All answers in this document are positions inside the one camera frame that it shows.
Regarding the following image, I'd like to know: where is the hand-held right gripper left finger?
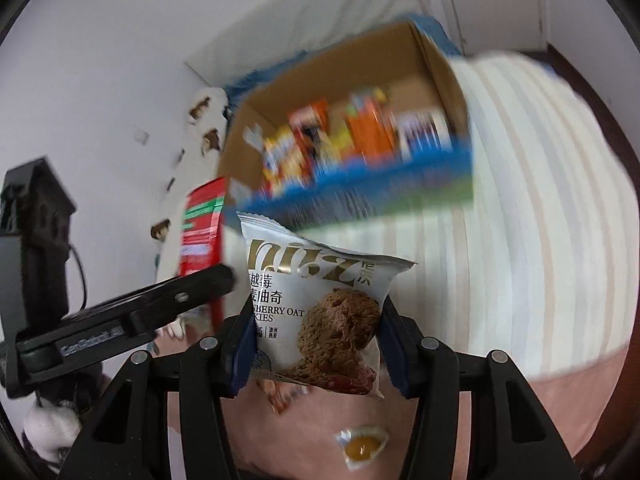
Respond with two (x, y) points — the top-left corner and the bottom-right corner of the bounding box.
(55, 300), (258, 480)

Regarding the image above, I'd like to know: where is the striped white blanket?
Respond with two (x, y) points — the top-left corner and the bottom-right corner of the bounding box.
(225, 52), (640, 376)

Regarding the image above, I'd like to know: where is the white door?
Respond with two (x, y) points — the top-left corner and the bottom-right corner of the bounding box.
(435, 0), (551, 56)

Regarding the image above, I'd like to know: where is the printed cardboard box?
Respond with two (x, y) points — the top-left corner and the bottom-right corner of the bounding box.
(218, 14), (475, 223)

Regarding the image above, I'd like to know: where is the bear print pillow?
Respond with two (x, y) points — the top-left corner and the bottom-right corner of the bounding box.
(150, 87), (233, 281)

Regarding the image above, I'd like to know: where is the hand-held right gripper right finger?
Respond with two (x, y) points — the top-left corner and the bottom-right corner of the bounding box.
(380, 295), (583, 480)

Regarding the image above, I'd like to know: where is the yellow noodle packet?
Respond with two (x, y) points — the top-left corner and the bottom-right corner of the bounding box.
(262, 127), (313, 191)

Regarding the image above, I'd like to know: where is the pink blanket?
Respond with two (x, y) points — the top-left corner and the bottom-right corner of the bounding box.
(165, 340), (636, 471)

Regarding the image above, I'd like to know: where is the black cable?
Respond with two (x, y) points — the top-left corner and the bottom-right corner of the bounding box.
(67, 242), (89, 311)

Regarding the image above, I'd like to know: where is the orange snack packet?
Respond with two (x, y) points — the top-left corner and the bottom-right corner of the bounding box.
(345, 92), (396, 163)

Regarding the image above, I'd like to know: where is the white chocolate wafer packet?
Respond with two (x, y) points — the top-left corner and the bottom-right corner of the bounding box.
(397, 110), (451, 153)

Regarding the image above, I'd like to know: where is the panda print packet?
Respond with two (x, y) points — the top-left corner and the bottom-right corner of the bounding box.
(255, 377), (311, 416)

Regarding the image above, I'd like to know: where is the white brown cookie packet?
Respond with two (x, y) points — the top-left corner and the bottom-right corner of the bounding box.
(236, 212), (418, 401)

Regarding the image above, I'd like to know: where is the blue bedsheet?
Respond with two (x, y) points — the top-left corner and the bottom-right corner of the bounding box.
(222, 55), (301, 103)

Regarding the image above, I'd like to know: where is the grey bed cushion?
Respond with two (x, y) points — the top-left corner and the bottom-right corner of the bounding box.
(185, 0), (416, 91)

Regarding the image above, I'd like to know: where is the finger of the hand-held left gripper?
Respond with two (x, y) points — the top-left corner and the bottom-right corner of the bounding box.
(131, 264), (237, 337)

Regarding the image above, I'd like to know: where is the long red packet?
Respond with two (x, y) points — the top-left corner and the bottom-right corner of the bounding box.
(177, 176), (228, 331)

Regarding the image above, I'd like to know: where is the clear packet with brown ball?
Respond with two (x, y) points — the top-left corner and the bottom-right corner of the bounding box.
(332, 424), (391, 472)

